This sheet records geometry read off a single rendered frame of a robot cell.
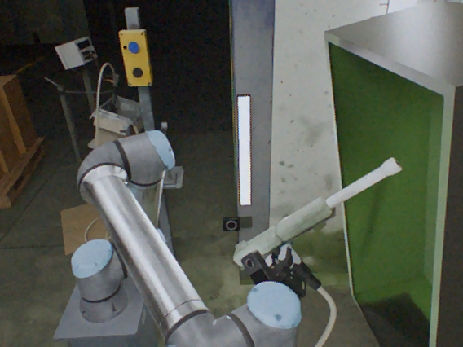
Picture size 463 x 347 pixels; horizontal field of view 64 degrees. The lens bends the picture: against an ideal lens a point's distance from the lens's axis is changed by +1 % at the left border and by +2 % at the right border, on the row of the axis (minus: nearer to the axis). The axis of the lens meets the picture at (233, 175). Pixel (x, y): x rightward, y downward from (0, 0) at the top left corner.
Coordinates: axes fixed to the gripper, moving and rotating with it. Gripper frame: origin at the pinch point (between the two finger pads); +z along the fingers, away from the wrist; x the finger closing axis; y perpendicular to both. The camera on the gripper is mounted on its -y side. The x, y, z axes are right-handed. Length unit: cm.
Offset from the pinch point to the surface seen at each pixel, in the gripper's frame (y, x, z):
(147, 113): -53, -61, 100
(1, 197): -102, -252, 144
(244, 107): -20, -15, 91
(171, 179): -20, -74, 87
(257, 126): -8, -19, 94
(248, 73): -30, -3, 94
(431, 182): 47, 29, 59
